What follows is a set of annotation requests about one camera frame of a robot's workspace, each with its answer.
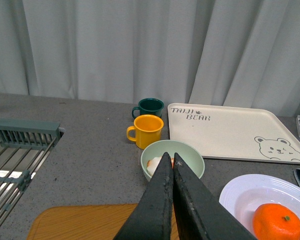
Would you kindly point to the beige bear serving tray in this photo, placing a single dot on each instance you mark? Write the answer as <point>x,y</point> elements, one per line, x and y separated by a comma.
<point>233,133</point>

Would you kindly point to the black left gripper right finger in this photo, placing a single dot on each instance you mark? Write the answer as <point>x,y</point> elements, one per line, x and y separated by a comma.
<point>198,214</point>

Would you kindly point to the white ribbed plate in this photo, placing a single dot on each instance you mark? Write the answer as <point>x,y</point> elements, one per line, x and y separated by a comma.
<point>244,194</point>

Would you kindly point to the dark green enamel mug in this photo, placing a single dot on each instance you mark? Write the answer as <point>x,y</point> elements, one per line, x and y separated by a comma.
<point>149,106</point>

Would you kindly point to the green sink drying rack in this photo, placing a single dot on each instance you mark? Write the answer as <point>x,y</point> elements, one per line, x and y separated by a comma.
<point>24,146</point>

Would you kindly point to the grey curtain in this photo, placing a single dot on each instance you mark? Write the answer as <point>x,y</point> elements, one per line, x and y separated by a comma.
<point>238,53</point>

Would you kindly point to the wooden cutting board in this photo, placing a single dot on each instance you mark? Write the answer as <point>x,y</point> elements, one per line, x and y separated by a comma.
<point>81,222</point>

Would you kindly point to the orange mandarin fruit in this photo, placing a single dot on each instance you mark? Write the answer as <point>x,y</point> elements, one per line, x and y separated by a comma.
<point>273,221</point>

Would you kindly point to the light green bowl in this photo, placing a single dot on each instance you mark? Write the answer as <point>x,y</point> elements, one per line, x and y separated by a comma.
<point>190,155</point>

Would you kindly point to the yellow enamel mug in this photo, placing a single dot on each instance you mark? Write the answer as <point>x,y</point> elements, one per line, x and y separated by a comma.
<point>146,130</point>

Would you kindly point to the fake fried egg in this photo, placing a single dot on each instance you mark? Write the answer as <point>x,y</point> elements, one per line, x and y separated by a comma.
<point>153,164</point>

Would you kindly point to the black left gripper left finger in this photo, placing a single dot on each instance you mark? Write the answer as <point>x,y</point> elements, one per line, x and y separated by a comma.
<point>152,217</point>

